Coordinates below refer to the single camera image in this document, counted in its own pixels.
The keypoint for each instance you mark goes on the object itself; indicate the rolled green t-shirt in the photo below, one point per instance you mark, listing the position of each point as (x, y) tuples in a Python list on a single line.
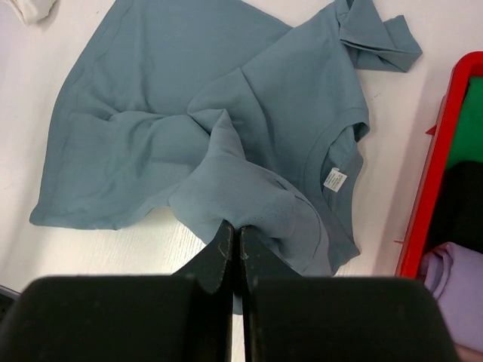
[(467, 140)]

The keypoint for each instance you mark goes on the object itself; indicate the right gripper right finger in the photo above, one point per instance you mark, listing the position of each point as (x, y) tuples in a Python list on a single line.
[(269, 305)]

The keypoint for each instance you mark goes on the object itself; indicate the blue-grey t-shirt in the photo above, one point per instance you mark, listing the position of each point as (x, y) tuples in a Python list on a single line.
[(222, 113)]

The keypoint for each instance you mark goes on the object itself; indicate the red plastic bin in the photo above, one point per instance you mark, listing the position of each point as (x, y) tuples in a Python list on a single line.
[(442, 132)]

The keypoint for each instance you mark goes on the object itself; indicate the rolled black t-shirt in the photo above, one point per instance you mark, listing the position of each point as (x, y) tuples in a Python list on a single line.
[(457, 216)]

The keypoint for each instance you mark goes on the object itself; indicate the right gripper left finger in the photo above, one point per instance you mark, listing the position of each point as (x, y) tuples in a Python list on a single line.
[(210, 312)]

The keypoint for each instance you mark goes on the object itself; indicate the cream white t-shirt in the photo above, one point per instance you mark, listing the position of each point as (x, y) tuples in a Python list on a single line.
[(31, 11)]

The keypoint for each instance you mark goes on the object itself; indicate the rolled lavender t-shirt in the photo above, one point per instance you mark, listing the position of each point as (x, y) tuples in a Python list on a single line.
[(453, 275)]

